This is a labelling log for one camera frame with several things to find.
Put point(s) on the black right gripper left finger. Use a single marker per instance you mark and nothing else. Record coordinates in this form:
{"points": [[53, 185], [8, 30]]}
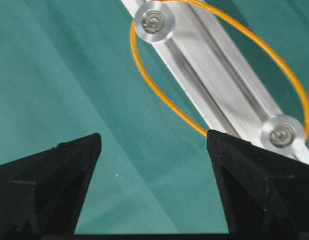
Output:
{"points": [[43, 194]]}

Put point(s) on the silver pulley shaft near centre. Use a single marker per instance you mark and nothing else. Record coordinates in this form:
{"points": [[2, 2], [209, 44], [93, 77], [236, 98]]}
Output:
{"points": [[154, 22]]}

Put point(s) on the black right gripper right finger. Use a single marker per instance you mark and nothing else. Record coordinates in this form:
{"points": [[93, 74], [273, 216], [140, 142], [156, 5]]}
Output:
{"points": [[264, 195]]}

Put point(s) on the aluminium extrusion rail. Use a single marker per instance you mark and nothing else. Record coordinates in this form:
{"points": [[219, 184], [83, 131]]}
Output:
{"points": [[214, 74]]}

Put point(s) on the green table cloth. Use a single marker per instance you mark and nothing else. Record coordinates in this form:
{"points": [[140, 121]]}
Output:
{"points": [[66, 71]]}

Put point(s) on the orange rubber band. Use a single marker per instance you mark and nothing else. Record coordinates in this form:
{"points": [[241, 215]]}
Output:
{"points": [[299, 89]]}

